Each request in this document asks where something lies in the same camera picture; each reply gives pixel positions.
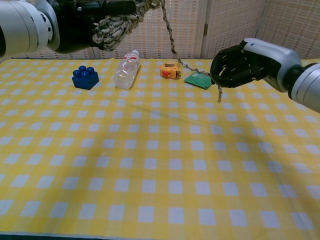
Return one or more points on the brass screen hinge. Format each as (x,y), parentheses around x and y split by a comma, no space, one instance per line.
(206,29)

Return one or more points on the orange tape measure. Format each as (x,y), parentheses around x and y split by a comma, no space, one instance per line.
(168,71)

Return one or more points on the beige woven folding screen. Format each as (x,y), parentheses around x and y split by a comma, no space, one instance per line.
(190,25)

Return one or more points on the green circuit board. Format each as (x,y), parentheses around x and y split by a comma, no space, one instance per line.
(198,80)

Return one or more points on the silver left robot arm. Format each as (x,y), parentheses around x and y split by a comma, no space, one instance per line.
(22,27)

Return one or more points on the blue toy building block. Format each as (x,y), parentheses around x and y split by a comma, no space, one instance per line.
(85,80)

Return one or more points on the clear plastic water bottle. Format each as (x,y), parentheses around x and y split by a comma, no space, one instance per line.
(126,71)

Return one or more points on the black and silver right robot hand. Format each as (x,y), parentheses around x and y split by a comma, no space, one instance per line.
(270,62)

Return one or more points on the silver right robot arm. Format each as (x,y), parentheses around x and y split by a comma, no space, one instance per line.
(310,85)

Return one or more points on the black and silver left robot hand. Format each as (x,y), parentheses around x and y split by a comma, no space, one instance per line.
(75,27)

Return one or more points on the yellow white checkered tablecloth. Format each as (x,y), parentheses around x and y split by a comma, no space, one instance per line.
(162,162)

